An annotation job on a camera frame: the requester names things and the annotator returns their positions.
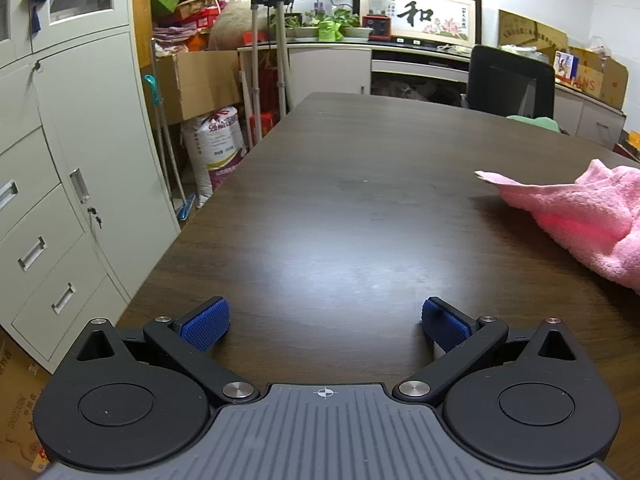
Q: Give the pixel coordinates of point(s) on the grey metal cabinet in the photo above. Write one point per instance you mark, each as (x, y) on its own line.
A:
(85, 211)

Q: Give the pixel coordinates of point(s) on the green cushion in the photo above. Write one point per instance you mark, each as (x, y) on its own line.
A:
(540, 122)

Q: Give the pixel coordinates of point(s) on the framed calligraphy painting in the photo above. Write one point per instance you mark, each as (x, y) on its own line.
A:
(424, 22)

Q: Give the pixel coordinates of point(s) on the teal handled broom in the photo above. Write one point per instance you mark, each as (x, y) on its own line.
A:
(168, 160)

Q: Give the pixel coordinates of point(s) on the white side counter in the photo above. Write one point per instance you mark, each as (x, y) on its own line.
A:
(425, 74)

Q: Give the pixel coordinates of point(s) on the potted green plants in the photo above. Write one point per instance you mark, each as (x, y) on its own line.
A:
(337, 22)

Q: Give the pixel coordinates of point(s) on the white rice sack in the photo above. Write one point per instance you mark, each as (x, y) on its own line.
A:
(215, 146)

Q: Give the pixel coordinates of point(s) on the pink towel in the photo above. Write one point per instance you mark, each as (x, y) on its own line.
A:
(595, 218)

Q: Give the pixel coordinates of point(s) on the black office chair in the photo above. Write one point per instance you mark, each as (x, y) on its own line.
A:
(506, 84)

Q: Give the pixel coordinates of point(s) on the cardboard boxes on counter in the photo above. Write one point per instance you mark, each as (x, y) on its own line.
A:
(588, 70)

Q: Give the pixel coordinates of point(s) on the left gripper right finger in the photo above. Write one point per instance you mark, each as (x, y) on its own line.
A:
(468, 345)

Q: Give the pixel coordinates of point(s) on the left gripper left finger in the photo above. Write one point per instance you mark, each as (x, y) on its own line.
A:
(183, 344)

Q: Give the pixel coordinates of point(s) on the orange box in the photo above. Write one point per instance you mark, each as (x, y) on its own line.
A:
(632, 139)

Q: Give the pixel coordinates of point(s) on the red blender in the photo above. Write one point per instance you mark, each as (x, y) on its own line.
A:
(375, 16)

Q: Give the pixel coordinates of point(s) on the large cardboard box left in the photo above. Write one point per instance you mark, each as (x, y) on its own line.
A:
(198, 83)

